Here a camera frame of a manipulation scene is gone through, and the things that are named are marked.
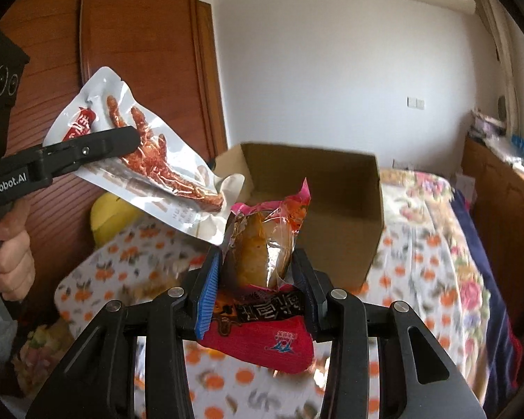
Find white chicken feet snack packet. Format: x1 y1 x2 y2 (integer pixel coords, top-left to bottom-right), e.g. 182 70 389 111
43 66 245 245

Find cardboard box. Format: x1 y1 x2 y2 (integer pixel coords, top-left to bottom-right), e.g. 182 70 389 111
212 142 385 291

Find person's left hand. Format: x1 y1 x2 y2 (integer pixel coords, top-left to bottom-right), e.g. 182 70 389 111
0 212 36 304

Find floral blanket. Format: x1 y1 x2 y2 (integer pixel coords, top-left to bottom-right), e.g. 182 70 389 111
367 168 524 406

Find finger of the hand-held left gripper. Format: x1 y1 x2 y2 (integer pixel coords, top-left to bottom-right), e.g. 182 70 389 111
26 126 141 185

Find wooden wardrobe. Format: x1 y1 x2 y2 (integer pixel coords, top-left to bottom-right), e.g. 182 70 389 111
0 0 228 315

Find pink red snack packet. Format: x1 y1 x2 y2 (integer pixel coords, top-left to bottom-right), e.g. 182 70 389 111
196 178 315 375

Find wooden cabinet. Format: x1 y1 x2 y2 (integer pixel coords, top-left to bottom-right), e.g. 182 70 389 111
460 135 524 319

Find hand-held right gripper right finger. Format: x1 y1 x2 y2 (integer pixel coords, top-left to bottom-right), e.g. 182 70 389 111
290 249 490 419

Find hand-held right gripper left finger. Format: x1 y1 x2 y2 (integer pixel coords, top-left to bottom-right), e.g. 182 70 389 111
26 247 223 419

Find floral cloth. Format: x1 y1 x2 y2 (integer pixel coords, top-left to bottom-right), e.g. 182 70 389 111
16 327 73 396

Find yellow plush toy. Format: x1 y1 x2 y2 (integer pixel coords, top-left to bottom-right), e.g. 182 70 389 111
91 192 146 249

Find pile of small boxes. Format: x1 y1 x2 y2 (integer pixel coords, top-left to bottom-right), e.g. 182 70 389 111
467 110 508 141

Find orange print bed sheet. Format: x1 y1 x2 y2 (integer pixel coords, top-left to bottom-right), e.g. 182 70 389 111
54 222 485 419

